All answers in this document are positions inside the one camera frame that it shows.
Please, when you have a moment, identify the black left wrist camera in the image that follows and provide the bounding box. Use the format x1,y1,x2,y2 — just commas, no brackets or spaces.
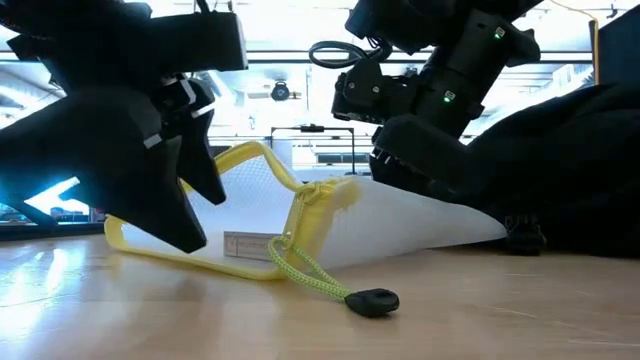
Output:
147,10,250,75

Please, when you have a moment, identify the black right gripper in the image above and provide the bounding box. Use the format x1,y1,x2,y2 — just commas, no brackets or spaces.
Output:
370,67,485,200

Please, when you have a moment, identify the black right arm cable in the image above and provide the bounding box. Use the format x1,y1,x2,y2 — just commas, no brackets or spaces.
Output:
308,39,394,70

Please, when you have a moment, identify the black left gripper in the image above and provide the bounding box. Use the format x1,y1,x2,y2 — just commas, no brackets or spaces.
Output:
0,49,229,254

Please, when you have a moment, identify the black backpack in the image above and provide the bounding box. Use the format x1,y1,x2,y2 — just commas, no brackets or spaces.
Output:
429,82,640,260

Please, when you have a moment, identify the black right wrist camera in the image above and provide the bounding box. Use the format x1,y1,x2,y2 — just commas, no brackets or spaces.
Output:
331,58,419,125

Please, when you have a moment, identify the black curtain panel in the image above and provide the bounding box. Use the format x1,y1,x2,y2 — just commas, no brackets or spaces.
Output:
597,18,640,89

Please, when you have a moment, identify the round black hanging object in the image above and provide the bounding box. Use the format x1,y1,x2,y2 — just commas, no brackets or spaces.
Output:
270,80,291,103

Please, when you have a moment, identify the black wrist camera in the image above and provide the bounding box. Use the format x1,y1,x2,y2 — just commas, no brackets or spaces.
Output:
147,10,250,75
331,58,419,125

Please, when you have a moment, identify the white mesh pouch yellow trim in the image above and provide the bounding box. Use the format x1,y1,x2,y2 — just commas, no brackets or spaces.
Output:
103,141,507,319

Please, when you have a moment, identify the long thin yellow cable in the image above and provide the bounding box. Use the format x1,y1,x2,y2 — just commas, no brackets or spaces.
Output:
549,0,601,86

